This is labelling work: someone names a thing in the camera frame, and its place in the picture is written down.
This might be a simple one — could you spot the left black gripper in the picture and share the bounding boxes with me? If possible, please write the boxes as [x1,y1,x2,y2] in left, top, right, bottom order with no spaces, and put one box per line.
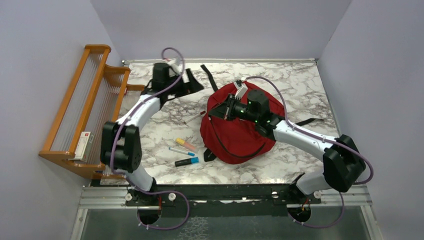
[166,68,205,98]

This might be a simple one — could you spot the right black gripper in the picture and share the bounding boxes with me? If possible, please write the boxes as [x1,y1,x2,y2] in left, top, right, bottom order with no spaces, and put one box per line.
[208,94,259,124]

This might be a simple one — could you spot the red backpack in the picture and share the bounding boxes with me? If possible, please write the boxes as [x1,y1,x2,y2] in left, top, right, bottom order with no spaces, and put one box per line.
[200,65,285,165]

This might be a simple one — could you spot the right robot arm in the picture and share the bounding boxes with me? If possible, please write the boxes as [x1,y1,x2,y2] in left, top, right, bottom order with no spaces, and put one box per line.
[208,89,371,204]

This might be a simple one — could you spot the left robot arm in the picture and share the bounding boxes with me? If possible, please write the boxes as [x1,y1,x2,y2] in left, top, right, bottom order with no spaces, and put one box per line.
[100,62,204,206]

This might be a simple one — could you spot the red white pen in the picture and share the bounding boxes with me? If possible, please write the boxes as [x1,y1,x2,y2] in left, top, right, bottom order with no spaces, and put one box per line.
[183,110,206,125]

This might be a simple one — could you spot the yellow orange highlighter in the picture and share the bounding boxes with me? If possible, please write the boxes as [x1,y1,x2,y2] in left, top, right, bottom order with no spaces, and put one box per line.
[175,137,198,153]

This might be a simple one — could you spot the blue white pen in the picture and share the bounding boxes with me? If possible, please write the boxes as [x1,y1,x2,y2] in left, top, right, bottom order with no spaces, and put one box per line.
[168,147,195,157]

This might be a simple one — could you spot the black blue highlighter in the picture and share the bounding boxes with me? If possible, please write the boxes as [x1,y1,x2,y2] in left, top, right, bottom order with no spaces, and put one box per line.
[174,157,199,167]

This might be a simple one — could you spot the wooden rack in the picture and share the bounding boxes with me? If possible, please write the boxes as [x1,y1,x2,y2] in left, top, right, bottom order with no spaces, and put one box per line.
[38,44,145,180]

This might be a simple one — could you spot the white red box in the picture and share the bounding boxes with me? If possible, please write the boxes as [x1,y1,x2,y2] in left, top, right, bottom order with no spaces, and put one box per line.
[72,131,94,163]

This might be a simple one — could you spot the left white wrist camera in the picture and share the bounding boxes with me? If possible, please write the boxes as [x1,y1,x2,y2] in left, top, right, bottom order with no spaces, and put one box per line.
[166,58,184,75]

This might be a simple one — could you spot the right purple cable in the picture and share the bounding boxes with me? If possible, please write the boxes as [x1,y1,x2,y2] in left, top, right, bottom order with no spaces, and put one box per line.
[245,76,375,229]

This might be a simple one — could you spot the purple cable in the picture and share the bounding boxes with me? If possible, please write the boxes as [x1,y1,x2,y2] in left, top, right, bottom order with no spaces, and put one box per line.
[109,47,191,231]
[245,76,375,229]

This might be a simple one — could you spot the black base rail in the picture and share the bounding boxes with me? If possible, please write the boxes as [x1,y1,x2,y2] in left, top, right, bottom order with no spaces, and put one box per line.
[125,183,321,218]

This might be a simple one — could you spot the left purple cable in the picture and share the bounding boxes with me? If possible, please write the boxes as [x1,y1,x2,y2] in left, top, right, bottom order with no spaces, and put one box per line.
[109,47,191,231]

